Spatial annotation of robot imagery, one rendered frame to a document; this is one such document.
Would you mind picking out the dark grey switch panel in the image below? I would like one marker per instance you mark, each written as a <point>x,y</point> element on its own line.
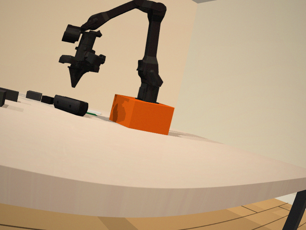
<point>70,105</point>

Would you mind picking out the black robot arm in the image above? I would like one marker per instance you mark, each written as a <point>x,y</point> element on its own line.
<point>147,67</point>

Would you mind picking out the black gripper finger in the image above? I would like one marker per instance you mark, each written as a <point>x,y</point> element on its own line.
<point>80,75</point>
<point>74,72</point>

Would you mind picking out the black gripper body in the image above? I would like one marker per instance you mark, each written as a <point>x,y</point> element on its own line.
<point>77,61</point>

